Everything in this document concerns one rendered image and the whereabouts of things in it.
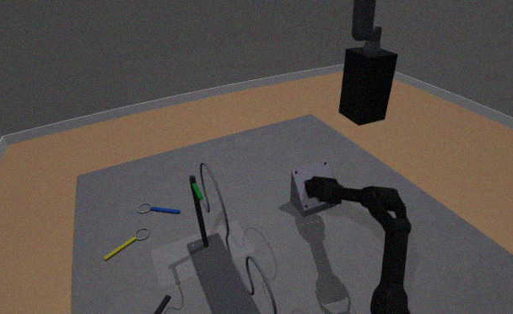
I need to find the yellow handle with grey wire loop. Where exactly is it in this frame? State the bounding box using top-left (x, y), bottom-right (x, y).
top-left (104, 227), bottom-right (150, 261)

